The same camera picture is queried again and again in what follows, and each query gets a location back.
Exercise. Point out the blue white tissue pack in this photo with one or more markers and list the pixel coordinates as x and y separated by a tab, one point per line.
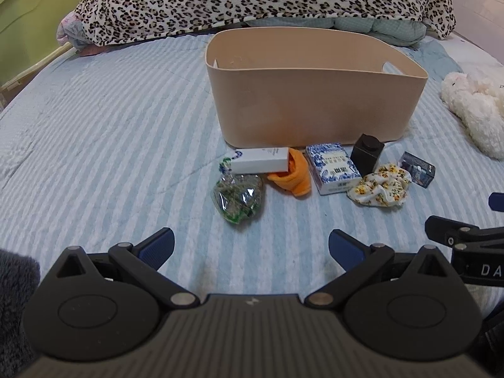
331	168

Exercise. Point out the green plastic drawer cabinet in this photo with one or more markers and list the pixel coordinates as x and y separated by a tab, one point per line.
28	29

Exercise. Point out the white rectangular cosmetic box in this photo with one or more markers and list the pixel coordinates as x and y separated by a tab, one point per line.
259	160

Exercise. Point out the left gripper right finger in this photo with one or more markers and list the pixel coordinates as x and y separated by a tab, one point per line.
361	263

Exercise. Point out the grey fuzzy sleeve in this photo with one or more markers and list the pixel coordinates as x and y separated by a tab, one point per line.
20	276

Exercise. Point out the green glass bead bag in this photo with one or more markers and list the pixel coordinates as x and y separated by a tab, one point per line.
237	197

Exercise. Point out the floral fabric scrunchie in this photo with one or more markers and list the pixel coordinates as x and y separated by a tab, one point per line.
386	187

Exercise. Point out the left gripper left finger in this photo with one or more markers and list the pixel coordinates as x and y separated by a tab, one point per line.
142	262

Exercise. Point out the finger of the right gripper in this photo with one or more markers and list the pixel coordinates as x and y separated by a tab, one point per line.
496	202
449	233

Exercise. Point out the light blue striped bedsheet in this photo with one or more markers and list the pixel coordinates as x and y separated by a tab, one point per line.
109	148

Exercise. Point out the teal quilted comforter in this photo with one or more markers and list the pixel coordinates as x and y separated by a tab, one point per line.
402	33

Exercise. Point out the small dark transparent box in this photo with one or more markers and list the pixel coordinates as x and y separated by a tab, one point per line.
421	172

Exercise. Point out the orange knit cloth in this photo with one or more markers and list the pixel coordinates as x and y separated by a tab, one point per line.
297	179

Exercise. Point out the beige plastic storage basket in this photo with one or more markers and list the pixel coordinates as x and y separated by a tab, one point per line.
295	86

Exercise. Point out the black square bottle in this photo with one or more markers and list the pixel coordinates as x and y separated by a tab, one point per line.
365	154

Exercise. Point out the white plush bunny toy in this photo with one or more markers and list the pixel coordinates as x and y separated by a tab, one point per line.
478	103

